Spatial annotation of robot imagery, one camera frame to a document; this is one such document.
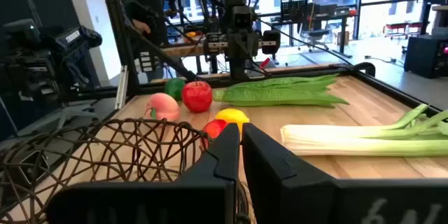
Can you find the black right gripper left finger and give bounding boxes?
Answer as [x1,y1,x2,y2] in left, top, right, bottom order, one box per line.
[47,122,241,224]

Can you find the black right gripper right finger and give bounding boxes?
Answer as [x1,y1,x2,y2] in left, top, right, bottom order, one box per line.
[241,122,448,224]

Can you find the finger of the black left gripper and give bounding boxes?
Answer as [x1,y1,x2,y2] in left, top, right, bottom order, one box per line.
[229,57,242,80]
[241,57,253,80]

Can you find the green romaine lettuce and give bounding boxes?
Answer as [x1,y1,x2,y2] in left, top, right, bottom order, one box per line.
[212,73,350,109]

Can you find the red apple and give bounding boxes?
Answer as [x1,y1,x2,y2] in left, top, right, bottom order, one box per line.
[181,80,214,113]

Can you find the yellow lemon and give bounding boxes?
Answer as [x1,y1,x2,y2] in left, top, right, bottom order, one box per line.
[214,108,251,134]

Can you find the red oblong mango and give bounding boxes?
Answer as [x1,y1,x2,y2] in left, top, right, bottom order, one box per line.
[201,118,229,150]

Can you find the green lime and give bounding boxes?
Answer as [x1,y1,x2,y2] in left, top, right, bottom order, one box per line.
[163,78,186,102]

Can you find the pale green celery stalk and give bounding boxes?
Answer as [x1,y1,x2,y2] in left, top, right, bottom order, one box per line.
[279,103,448,158]

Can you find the pink peach with leaf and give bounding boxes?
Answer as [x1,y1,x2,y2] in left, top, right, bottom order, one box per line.
[144,92,181,123]

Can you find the dark brown wicker basket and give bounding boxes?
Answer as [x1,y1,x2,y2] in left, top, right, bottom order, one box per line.
[0,118,251,224]

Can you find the black perforated monitor panel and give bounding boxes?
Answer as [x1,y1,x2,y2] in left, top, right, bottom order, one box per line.
[279,0,309,24]

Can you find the black office chair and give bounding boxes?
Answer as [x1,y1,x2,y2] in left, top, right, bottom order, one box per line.
[298,28,330,53]

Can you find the person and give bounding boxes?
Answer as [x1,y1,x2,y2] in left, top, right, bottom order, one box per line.
[120,0,169,82]

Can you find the silver aluminium bar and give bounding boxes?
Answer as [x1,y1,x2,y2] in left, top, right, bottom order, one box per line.
[114,64,130,110]

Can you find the red bench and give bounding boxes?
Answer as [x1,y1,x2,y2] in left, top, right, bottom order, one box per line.
[383,22,424,40]

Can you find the black equipment box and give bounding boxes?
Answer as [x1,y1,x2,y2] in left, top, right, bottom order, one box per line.
[403,34,448,80]

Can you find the black equipment stack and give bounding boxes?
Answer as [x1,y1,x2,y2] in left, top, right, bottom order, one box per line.
[0,19,103,108]

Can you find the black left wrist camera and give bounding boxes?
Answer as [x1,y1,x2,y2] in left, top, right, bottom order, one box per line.
[230,5,255,31]

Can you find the long black cable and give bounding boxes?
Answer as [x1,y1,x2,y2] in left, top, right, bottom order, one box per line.
[258,17,354,67]

